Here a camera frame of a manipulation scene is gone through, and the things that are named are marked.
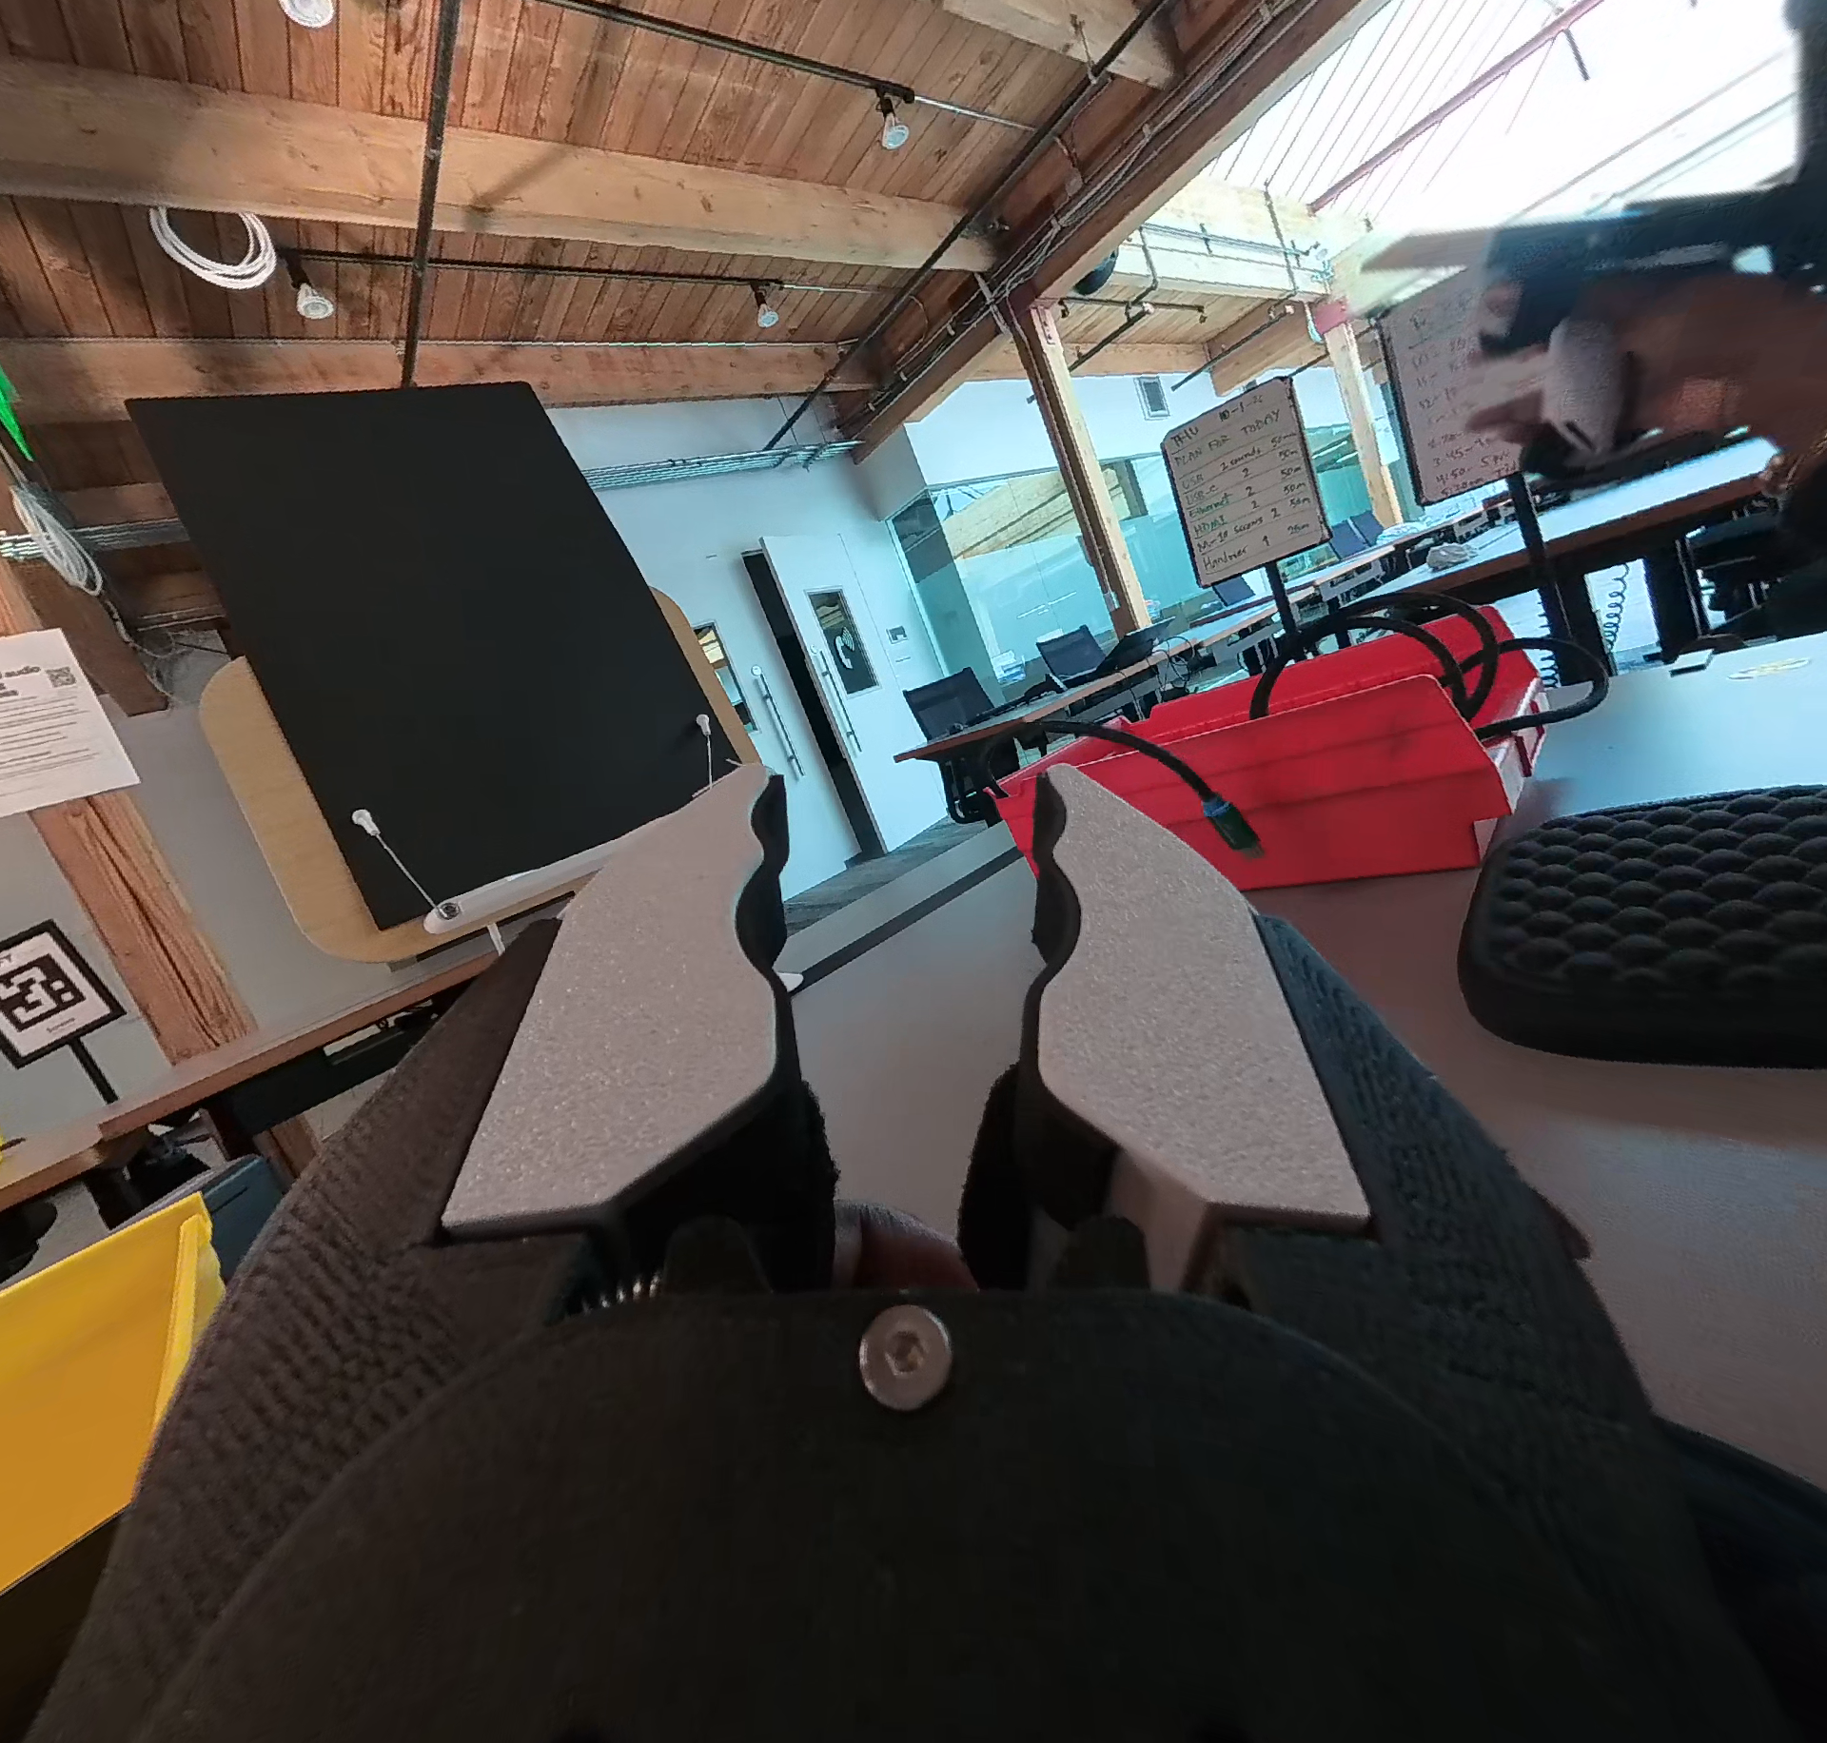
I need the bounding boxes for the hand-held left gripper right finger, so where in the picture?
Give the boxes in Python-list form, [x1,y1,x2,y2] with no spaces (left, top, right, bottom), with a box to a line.
[1027,764,1376,1289]

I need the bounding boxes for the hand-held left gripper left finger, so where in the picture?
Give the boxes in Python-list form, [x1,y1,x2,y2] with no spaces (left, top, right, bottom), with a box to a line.
[439,769,799,1239]

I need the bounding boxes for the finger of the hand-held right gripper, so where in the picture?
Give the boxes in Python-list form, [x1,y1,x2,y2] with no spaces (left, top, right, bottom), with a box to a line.
[1355,219,1515,322]

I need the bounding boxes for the braided hdmi cable green plugs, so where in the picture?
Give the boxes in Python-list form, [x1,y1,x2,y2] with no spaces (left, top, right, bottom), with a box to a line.
[1016,604,1503,864]

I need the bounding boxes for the red plastic bin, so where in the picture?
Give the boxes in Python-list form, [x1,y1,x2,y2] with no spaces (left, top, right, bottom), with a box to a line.
[991,604,1551,897]

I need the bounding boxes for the yellow plastic bin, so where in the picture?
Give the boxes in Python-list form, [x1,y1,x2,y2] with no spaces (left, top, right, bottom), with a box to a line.
[0,1190,226,1595]

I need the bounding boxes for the person's right hand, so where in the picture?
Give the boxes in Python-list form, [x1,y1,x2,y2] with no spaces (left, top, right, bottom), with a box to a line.
[1598,265,1827,459]

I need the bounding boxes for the person's left hand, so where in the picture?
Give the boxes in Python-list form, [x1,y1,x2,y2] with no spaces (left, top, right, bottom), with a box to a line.
[833,1197,976,1298]

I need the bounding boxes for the handwritten whiteboard on stand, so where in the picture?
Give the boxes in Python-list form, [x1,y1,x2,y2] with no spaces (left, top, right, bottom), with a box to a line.
[1376,259,1572,661]
[1159,375,1338,661]

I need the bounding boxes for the white metal board stand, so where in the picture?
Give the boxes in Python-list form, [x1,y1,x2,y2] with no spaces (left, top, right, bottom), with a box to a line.
[420,851,609,944]

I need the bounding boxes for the white door with window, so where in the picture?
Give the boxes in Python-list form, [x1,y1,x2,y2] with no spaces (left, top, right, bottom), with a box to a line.
[742,533,898,864]

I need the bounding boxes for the black wooden-backed display board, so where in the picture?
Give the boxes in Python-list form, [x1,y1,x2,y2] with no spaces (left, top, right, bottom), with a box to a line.
[125,379,765,971]

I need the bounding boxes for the black padded chair armrest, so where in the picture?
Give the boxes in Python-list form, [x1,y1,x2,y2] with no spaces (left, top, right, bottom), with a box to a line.
[1456,786,1827,1070]

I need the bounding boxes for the small printed tag sign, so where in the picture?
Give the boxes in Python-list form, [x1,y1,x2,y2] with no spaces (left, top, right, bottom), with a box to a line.
[0,920,131,1104]

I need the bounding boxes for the white paper notice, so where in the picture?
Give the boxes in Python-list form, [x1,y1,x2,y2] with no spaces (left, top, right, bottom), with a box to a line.
[0,627,142,821]

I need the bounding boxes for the white cable coil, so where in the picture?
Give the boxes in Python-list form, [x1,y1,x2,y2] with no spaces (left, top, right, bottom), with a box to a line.
[148,206,279,294]

